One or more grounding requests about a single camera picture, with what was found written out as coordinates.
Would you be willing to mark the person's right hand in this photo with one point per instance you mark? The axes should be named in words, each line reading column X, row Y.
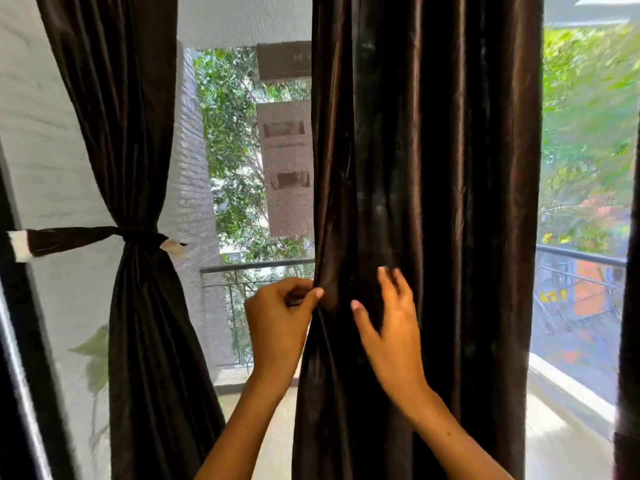
column 397, row 349

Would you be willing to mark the person's left hand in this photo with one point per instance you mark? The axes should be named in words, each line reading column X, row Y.
column 275, row 334

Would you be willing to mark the dark brown curtain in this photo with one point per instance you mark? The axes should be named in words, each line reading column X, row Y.
column 630, row 394
column 150, row 369
column 440, row 144

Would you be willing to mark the dark brown curtain tie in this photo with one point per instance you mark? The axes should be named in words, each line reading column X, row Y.
column 65, row 239

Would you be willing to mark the person's left forearm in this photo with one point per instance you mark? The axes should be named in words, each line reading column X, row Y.
column 240, row 439

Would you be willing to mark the black metal balcony railing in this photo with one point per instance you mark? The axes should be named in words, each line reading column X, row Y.
column 250, row 267

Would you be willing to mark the paper notices on window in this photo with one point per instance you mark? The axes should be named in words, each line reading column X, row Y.
column 290, row 209

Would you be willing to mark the large green plant leaves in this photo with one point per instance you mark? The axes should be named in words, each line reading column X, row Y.
column 95, row 349

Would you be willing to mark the green trees outside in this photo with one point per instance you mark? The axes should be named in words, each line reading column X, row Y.
column 230, row 119

